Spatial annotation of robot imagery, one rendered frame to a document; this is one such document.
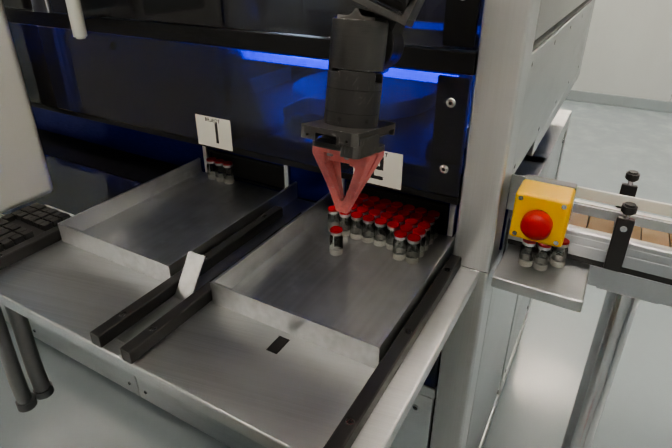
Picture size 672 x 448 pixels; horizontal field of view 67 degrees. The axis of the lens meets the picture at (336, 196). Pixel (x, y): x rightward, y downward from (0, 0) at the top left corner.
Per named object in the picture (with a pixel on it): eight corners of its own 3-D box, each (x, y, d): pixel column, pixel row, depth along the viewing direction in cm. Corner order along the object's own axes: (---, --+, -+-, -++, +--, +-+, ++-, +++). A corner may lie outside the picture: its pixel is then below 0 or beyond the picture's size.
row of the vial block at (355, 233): (331, 226, 91) (331, 203, 89) (426, 253, 83) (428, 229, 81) (325, 231, 89) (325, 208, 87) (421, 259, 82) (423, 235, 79)
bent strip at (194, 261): (194, 283, 76) (189, 250, 74) (209, 289, 75) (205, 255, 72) (117, 340, 65) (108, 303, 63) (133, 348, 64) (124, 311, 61)
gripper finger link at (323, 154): (387, 208, 59) (396, 128, 56) (360, 225, 53) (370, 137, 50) (336, 195, 62) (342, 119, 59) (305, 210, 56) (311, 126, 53)
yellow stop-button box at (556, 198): (518, 215, 79) (526, 173, 76) (568, 226, 76) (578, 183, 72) (507, 237, 73) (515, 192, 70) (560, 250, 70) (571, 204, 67)
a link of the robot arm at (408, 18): (350, -72, 47) (433, -34, 46) (379, -49, 57) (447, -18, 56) (301, 50, 51) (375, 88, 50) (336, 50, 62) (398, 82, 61)
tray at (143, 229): (200, 172, 114) (198, 157, 112) (297, 197, 102) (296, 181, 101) (62, 241, 87) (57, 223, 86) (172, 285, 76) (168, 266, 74)
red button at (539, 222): (522, 226, 72) (527, 202, 71) (551, 233, 71) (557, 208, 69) (516, 238, 69) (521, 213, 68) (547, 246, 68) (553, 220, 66)
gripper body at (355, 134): (395, 139, 57) (403, 72, 55) (355, 153, 48) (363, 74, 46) (344, 130, 60) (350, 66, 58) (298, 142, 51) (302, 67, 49)
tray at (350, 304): (331, 206, 99) (331, 190, 97) (462, 240, 87) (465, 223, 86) (212, 302, 72) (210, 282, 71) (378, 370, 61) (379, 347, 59)
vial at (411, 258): (408, 256, 82) (410, 231, 80) (420, 260, 81) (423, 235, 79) (403, 262, 81) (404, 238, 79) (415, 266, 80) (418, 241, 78)
